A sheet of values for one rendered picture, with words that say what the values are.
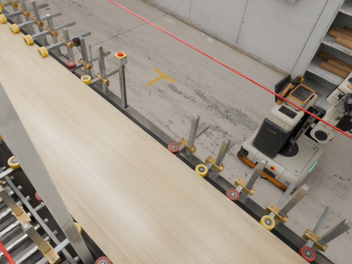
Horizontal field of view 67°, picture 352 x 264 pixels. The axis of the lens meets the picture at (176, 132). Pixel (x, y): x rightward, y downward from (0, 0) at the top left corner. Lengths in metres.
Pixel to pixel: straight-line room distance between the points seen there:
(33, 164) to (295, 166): 2.44
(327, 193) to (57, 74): 2.84
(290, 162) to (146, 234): 1.77
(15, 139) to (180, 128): 2.56
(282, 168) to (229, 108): 1.16
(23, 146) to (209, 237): 1.11
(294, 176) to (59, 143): 2.06
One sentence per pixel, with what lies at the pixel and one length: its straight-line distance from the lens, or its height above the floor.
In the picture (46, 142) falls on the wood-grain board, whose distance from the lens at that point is 1.98.
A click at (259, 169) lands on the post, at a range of 1.65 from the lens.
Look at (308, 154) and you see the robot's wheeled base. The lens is 3.04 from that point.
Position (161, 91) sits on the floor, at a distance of 3.60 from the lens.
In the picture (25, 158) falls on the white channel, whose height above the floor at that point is 1.76.
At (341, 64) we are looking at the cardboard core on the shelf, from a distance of 3.93.
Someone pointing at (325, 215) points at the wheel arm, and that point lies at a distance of 1.99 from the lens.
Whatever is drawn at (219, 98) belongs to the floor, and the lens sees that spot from 3.65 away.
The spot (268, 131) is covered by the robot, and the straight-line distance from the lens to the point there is 2.59.
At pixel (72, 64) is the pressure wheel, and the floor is 0.91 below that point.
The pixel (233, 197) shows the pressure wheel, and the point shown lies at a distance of 1.71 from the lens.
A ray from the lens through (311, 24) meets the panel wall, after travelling 4.08.
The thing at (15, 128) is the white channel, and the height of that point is 1.87.
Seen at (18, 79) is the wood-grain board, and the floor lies 0.90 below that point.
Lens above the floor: 2.37
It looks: 49 degrees down
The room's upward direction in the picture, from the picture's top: 8 degrees clockwise
